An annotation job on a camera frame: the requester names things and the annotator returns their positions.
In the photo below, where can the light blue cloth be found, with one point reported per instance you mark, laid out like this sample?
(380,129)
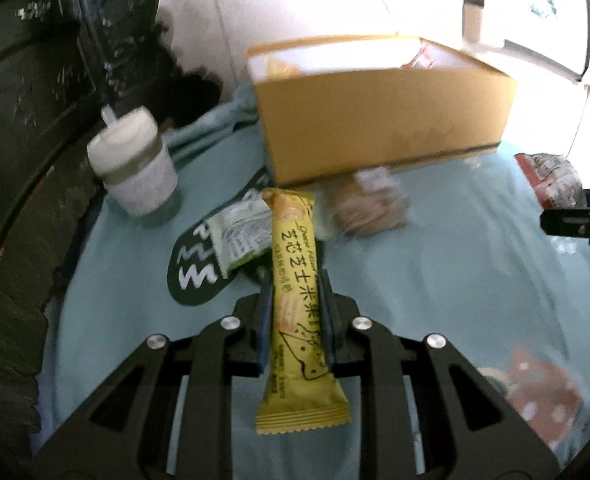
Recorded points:
(450,270)

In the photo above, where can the yellow snack bar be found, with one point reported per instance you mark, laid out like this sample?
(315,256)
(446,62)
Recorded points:
(295,270)

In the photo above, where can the white lidded cup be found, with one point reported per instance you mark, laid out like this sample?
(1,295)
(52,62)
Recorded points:
(135,170)

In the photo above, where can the orange red snack packet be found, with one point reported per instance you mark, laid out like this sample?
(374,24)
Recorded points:
(420,57)

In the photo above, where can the pink polka dot packet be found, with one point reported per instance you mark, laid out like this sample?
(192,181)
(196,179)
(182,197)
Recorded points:
(545,400)

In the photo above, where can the yellow cardboard box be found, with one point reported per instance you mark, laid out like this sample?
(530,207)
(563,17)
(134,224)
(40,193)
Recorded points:
(375,120)

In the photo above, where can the pale yellow snack packet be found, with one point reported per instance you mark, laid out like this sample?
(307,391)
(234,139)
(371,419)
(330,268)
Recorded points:
(280,67)

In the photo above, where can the brown cardboard corner protector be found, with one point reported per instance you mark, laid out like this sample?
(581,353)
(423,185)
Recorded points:
(473,22)

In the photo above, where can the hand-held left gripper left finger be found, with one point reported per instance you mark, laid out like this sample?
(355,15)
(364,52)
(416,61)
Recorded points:
(265,330)

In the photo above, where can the green snack packet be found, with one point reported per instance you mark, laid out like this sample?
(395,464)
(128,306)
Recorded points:
(240,232)

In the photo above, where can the black carved wooden chair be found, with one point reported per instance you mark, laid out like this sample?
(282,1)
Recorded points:
(125,10)

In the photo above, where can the brown snack in clear wrapper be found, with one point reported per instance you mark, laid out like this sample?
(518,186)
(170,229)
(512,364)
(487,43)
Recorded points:
(365,210)

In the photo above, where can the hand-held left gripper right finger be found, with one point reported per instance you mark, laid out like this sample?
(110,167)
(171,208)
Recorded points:
(327,330)

